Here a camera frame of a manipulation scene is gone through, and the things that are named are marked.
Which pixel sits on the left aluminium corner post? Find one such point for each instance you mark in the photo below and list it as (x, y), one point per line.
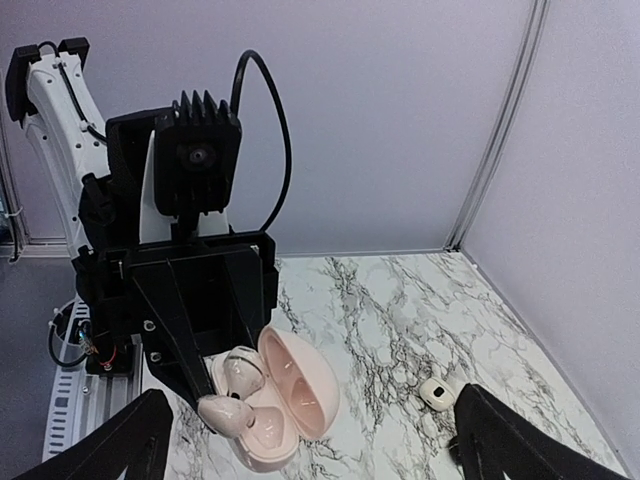
(496, 143)

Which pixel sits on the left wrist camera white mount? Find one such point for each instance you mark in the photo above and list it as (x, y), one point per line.
(189, 171)

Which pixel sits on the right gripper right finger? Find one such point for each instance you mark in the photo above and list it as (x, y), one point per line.
(494, 442)

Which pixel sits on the aluminium front rail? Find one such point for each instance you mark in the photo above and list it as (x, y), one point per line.
(82, 400)

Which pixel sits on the white earbud charging case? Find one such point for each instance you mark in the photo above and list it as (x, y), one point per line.
(437, 394)

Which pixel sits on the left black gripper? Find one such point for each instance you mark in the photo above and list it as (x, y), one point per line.
(188, 300)

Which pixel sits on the pink round earbud case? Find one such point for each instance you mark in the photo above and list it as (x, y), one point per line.
(299, 401)

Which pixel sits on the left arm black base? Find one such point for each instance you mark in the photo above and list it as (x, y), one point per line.
(108, 344)

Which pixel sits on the black earbud charging case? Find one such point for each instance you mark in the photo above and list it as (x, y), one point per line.
(453, 449)

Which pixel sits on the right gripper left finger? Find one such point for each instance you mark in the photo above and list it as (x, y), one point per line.
(133, 444)

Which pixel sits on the pink earbud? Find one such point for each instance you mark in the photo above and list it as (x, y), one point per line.
(244, 371)
(226, 416)

